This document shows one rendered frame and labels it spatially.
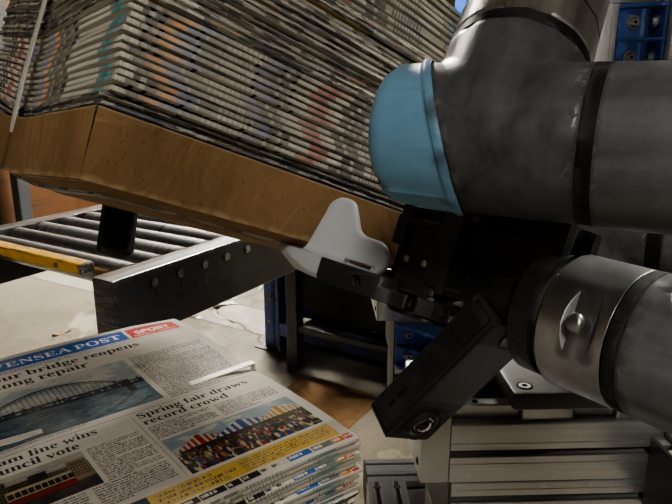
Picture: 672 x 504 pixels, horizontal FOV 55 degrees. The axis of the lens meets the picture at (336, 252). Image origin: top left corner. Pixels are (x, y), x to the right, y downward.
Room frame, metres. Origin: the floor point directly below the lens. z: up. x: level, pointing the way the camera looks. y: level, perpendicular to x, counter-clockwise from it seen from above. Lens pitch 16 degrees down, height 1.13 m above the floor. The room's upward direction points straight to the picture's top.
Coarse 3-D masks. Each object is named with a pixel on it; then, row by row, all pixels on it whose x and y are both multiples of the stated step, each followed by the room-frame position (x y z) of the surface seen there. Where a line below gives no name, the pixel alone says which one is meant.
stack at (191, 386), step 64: (0, 384) 0.59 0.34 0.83; (64, 384) 0.59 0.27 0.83; (128, 384) 0.59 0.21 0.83; (192, 384) 0.59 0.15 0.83; (256, 384) 0.59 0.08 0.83; (0, 448) 0.48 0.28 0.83; (64, 448) 0.47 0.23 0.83; (128, 448) 0.47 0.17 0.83; (192, 448) 0.47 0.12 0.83; (256, 448) 0.47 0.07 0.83; (320, 448) 0.47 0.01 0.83
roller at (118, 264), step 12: (0, 240) 1.29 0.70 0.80; (12, 240) 1.28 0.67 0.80; (24, 240) 1.28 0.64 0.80; (60, 252) 1.20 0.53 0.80; (72, 252) 1.19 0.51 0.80; (24, 264) 1.25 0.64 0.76; (36, 264) 1.22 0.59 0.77; (96, 264) 1.13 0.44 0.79; (108, 264) 1.12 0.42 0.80; (120, 264) 1.11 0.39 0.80; (132, 264) 1.11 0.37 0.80; (72, 276) 1.18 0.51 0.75; (84, 276) 1.15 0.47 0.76
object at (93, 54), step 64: (64, 0) 0.50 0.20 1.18; (128, 0) 0.39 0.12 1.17; (192, 0) 0.41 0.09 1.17; (256, 0) 0.44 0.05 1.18; (320, 0) 0.48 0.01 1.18; (384, 0) 0.53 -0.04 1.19; (64, 64) 0.46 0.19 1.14; (128, 64) 0.38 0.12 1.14; (192, 64) 0.40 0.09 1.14; (256, 64) 0.44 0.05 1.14; (320, 64) 0.47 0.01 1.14; (384, 64) 0.51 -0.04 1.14; (192, 128) 0.41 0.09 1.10; (256, 128) 0.43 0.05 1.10; (320, 128) 0.46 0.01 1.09; (64, 192) 0.46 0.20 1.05; (128, 192) 0.37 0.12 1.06; (384, 192) 0.50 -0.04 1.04
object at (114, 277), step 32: (160, 256) 1.16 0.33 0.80; (192, 256) 1.17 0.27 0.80; (224, 256) 1.24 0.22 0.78; (256, 256) 1.33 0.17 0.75; (96, 288) 1.03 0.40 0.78; (128, 288) 1.03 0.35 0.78; (160, 288) 1.09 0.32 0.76; (192, 288) 1.16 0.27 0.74; (224, 288) 1.24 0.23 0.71; (128, 320) 1.03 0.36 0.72; (160, 320) 1.09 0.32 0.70
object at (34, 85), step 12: (48, 0) 0.55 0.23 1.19; (48, 12) 0.54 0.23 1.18; (48, 24) 0.52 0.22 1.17; (48, 36) 0.53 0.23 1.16; (36, 48) 0.55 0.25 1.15; (48, 48) 0.53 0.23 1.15; (36, 60) 0.54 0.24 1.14; (36, 72) 0.54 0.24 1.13; (36, 84) 0.53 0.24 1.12; (36, 96) 0.52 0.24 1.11; (24, 108) 0.52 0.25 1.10; (24, 180) 0.52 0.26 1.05
